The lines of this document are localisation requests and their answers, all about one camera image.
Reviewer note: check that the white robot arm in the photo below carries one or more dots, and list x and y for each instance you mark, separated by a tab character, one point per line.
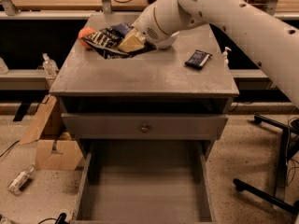
270	43

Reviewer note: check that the grey wooden cabinet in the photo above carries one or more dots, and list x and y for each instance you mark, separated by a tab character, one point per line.
156	82

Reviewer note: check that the grey top drawer with knob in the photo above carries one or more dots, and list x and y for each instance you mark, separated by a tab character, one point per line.
141	126

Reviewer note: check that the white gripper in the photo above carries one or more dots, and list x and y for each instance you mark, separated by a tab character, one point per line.
146	26

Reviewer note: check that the white bowl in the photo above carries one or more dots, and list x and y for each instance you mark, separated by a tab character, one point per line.
165	44

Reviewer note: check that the orange fruit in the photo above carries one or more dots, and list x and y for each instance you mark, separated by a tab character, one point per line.
82	33

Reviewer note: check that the blue Kettle chip bag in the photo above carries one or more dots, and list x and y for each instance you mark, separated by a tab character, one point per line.
106	40

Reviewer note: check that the brown cardboard box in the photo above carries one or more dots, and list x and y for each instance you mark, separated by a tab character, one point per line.
56	149

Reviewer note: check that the small white pump bottle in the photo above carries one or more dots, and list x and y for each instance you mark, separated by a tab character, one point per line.
225	54

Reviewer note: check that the open grey middle drawer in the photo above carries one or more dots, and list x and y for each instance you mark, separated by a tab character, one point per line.
144	182

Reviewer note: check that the clear bottle on floor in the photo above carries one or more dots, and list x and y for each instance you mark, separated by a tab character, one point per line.
17	183

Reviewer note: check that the dark blue snack bar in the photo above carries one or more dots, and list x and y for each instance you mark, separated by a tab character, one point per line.
198	59

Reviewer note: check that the clear bottle on shelf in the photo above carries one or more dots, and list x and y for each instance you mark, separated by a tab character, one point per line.
50	66

